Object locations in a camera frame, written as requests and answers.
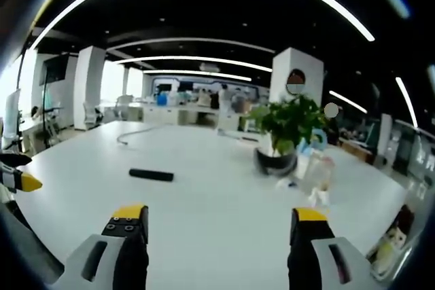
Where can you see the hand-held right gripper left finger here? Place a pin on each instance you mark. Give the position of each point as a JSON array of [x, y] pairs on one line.
[[117, 252]]

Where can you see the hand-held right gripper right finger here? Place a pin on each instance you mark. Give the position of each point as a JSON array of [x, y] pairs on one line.
[[316, 252]]

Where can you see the black marker pen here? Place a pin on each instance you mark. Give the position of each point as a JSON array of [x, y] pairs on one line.
[[151, 174]]

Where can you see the clear plastic bottle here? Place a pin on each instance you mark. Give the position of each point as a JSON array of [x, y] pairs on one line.
[[317, 178]]

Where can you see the doll in clear box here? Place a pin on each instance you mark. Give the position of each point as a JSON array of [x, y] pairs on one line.
[[391, 239]]

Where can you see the white office chair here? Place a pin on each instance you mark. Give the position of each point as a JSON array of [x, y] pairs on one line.
[[91, 115]]

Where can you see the green potted plant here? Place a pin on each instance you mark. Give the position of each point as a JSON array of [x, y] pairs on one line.
[[289, 123]]

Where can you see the white office counter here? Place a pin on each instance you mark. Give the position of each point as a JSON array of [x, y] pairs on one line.
[[183, 113]]

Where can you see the blue water jug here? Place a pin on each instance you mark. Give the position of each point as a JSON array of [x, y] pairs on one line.
[[161, 100]]

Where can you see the round wall sign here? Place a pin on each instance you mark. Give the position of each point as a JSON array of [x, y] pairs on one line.
[[296, 82]]

